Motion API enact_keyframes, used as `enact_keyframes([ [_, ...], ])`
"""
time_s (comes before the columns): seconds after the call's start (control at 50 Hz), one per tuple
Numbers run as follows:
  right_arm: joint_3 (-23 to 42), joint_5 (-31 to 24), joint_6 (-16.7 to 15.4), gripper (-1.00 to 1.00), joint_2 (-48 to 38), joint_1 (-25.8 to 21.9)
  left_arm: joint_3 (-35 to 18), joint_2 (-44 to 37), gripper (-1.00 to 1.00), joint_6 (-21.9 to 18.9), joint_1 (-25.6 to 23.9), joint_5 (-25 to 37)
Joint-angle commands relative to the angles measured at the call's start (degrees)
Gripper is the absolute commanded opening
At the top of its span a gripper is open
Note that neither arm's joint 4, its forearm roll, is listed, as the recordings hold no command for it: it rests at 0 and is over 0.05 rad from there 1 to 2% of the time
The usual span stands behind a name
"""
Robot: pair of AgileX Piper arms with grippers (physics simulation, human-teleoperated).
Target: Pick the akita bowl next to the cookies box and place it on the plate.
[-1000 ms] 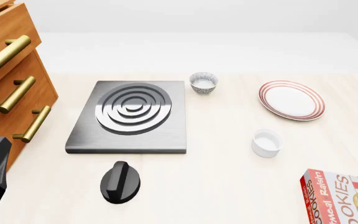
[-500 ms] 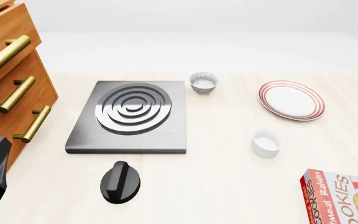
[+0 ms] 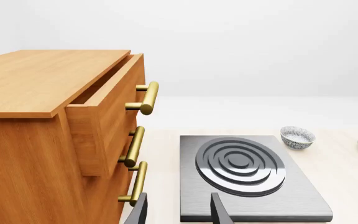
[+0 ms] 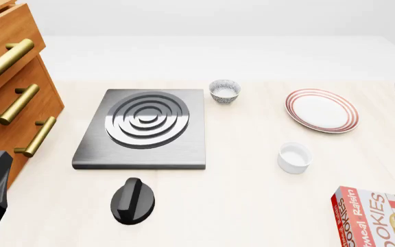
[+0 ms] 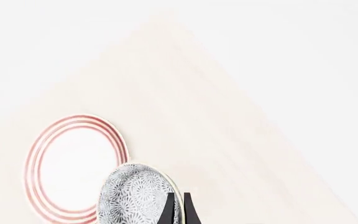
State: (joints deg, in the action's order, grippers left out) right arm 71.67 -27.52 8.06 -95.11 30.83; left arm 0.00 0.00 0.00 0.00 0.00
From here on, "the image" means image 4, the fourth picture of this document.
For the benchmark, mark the flat black stove plate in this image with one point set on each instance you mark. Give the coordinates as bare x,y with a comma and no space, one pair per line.
94,151

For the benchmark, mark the white plate with red rings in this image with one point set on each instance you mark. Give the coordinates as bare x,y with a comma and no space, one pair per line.
321,110

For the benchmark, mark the red cookies box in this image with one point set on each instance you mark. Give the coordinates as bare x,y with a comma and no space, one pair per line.
365,218

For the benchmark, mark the wooden drawer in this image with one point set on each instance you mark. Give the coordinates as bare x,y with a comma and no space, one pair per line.
29,76
22,23
52,103

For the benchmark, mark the round black stove knob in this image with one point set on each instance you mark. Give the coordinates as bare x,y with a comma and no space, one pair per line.
132,203

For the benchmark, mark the white ramekin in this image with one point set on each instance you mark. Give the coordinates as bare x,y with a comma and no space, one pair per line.
294,159

